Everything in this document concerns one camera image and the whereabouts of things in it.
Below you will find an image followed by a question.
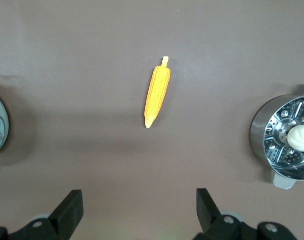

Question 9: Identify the steel steamer pot with handles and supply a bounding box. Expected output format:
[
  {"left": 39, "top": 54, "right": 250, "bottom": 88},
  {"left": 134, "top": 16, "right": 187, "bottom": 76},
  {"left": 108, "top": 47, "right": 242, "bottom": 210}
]
[{"left": 249, "top": 84, "right": 304, "bottom": 190}]

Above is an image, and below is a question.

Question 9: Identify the brown tablecloth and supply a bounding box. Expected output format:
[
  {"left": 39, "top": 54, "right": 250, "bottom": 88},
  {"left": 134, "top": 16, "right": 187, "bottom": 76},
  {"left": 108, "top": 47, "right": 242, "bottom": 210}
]
[{"left": 0, "top": 0, "right": 304, "bottom": 240}]

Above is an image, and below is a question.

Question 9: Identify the yellow toy corn cob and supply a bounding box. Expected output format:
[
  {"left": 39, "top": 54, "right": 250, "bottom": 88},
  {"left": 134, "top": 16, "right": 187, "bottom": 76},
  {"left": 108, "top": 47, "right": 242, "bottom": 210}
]
[{"left": 143, "top": 56, "right": 172, "bottom": 130}]

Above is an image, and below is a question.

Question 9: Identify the white steamed bun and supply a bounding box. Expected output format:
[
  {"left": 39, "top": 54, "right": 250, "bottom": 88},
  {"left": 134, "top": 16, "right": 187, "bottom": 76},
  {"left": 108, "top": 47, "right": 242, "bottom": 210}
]
[{"left": 286, "top": 124, "right": 304, "bottom": 152}]

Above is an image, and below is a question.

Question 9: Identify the perforated steel steamer plate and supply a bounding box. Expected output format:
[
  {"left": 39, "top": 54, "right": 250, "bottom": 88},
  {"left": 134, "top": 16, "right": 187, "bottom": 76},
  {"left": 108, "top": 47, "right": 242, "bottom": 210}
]
[{"left": 263, "top": 96, "right": 304, "bottom": 174}]

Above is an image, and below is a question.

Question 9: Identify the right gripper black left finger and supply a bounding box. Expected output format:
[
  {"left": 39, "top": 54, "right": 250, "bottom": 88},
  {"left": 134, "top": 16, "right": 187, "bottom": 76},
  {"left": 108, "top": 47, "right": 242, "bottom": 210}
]
[{"left": 8, "top": 189, "right": 84, "bottom": 240}]

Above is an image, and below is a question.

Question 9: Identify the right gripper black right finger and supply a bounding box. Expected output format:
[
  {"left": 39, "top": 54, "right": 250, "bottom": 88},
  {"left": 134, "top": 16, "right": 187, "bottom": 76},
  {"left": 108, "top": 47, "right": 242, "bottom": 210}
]
[{"left": 193, "top": 187, "right": 258, "bottom": 240}]

